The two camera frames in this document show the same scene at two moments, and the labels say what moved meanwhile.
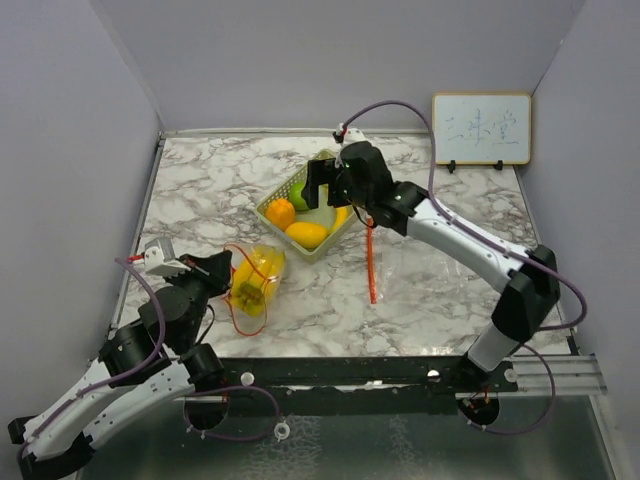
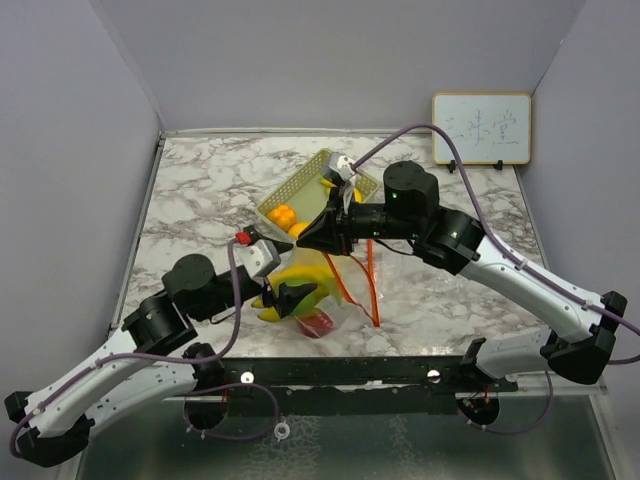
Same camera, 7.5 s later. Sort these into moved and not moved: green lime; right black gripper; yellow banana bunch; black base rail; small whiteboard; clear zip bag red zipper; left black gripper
Moved: green lime; right black gripper; clear zip bag red zipper; yellow banana bunch; left black gripper
Not moved: small whiteboard; black base rail
